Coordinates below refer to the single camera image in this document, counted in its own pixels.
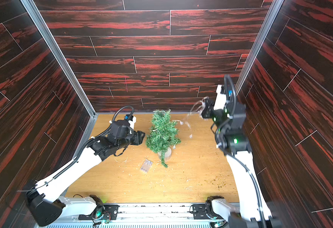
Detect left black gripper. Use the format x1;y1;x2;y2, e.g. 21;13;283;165
115;131;146;152

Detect white string lights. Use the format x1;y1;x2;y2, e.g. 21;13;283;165
149;96;210;149

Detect small green christmas tree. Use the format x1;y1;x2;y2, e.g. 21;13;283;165
146;110;181;168

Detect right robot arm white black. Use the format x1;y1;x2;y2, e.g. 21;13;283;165
201;98;282;228

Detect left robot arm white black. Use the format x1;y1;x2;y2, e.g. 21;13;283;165
26;115;145;227

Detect clear glass tree base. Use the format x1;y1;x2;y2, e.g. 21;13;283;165
157;147;172;161

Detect clear battery box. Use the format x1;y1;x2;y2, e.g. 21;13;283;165
140;159;153;173

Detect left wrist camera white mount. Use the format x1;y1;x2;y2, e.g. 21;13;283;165
124;114;137;129

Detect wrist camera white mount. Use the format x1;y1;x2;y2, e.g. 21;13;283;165
124;114;137;129
214;85;233;110

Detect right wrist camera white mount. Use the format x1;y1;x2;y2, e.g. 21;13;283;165
214;85;233;110

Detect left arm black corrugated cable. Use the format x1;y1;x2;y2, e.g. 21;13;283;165
16;105;135;193

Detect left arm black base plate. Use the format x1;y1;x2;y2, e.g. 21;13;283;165
78;204;119;221

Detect aluminium front rail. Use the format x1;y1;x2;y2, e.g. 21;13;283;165
35;203;278;228

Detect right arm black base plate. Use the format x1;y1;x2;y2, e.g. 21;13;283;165
189;204;224;220

